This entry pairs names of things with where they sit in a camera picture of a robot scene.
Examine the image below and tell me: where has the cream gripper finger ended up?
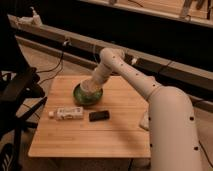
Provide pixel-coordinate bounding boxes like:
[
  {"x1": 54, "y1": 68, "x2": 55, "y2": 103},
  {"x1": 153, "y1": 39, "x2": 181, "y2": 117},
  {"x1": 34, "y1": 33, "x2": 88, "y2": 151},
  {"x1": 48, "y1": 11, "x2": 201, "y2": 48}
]
[{"x1": 81, "y1": 80, "x2": 101, "y2": 94}]

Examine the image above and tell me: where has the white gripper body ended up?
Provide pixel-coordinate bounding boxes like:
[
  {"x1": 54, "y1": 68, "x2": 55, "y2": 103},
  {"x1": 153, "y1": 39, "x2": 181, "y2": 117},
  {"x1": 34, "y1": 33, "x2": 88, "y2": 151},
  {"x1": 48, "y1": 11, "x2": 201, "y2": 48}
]
[{"x1": 92, "y1": 64, "x2": 112, "y2": 85}]

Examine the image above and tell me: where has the white ceramic cup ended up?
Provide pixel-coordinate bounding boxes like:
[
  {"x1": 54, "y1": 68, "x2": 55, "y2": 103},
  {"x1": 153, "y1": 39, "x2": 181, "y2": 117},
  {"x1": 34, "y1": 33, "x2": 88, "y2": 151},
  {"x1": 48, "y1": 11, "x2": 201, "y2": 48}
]
[{"x1": 80, "y1": 79, "x2": 100, "y2": 98}]

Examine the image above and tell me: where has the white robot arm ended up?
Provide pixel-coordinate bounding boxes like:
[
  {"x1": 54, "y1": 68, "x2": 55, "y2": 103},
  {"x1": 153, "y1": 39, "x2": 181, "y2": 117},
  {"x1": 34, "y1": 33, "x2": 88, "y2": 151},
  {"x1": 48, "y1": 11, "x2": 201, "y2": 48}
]
[{"x1": 80, "y1": 48, "x2": 203, "y2": 171}]

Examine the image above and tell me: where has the green ceramic plate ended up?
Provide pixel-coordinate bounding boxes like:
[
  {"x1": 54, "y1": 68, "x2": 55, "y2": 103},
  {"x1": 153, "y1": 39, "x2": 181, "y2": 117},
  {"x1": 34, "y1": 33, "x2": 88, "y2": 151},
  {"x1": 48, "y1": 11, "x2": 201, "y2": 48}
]
[{"x1": 73, "y1": 85, "x2": 103, "y2": 106}]

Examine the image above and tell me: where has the black rectangular phone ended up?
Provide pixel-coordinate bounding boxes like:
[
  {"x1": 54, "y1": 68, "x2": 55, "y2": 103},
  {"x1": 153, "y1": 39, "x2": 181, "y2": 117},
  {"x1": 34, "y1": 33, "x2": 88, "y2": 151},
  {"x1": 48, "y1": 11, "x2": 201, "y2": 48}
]
[{"x1": 89, "y1": 111, "x2": 110, "y2": 122}]

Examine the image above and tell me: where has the wooden table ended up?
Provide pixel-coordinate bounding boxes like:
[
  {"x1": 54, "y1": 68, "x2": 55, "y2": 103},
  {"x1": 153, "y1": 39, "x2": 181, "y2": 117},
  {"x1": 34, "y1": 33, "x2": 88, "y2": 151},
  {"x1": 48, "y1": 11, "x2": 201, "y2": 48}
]
[{"x1": 28, "y1": 75, "x2": 150, "y2": 158}]

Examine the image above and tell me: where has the white plastic bottle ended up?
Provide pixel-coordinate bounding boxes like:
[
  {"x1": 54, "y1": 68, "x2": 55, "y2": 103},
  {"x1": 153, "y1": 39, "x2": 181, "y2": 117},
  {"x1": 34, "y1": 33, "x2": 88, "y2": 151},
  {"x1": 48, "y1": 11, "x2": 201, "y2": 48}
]
[{"x1": 48, "y1": 107, "x2": 84, "y2": 120}]

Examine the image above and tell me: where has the black chair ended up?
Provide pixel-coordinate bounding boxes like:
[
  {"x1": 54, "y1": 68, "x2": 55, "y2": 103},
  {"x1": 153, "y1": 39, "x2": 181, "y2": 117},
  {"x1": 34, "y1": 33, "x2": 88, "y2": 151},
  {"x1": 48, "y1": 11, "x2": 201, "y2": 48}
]
[{"x1": 0, "y1": 11, "x2": 47, "y2": 171}]

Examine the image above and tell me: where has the white spray bottle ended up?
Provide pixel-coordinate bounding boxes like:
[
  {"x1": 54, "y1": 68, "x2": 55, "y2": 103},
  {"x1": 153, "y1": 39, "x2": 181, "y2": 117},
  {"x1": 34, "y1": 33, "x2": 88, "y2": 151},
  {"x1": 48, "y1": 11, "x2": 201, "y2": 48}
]
[{"x1": 30, "y1": 6, "x2": 42, "y2": 26}]

